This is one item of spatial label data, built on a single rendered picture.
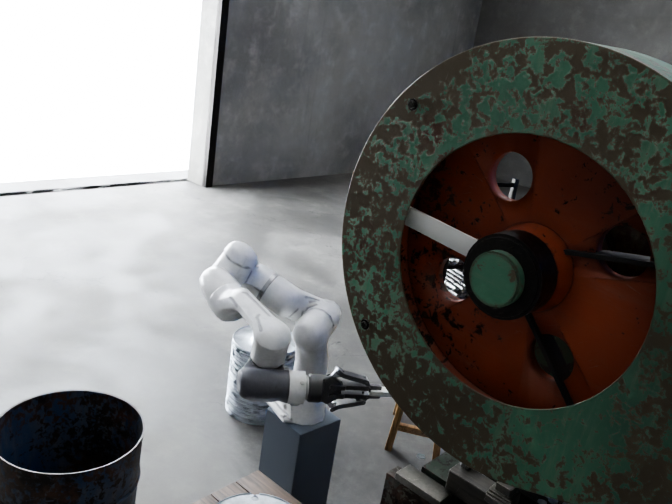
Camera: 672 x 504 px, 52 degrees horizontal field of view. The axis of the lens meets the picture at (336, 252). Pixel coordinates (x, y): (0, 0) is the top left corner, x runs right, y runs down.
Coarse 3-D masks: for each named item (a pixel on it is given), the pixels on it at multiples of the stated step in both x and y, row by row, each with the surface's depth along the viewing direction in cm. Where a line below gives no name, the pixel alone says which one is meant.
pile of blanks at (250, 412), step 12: (240, 360) 293; (288, 360) 297; (228, 384) 304; (228, 396) 304; (228, 408) 304; (240, 408) 298; (252, 408) 297; (264, 408) 297; (240, 420) 300; (252, 420) 299; (264, 420) 301
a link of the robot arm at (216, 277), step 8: (208, 272) 204; (216, 272) 203; (224, 272) 204; (200, 280) 205; (208, 280) 202; (216, 280) 201; (224, 280) 201; (232, 280) 202; (200, 288) 206; (208, 288) 201; (216, 288) 199; (208, 296) 200; (208, 304) 202
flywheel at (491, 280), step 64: (448, 192) 139; (576, 192) 121; (448, 256) 142; (512, 256) 119; (576, 256) 123; (448, 320) 144; (512, 320) 134; (576, 320) 125; (640, 320) 117; (512, 384) 136; (576, 384) 127
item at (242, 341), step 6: (240, 330) 307; (246, 330) 308; (252, 330) 309; (234, 336) 301; (240, 336) 302; (246, 336) 303; (252, 336) 303; (234, 342) 295; (240, 342) 297; (246, 342) 297; (252, 342) 298; (240, 348) 292; (246, 348) 292; (288, 348) 298; (294, 348) 299
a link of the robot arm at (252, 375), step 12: (240, 372) 179; (252, 372) 179; (264, 372) 179; (276, 372) 180; (288, 372) 181; (240, 384) 178; (252, 384) 177; (264, 384) 177; (276, 384) 178; (288, 384) 178; (240, 396) 180; (252, 396) 177; (264, 396) 178; (276, 396) 178
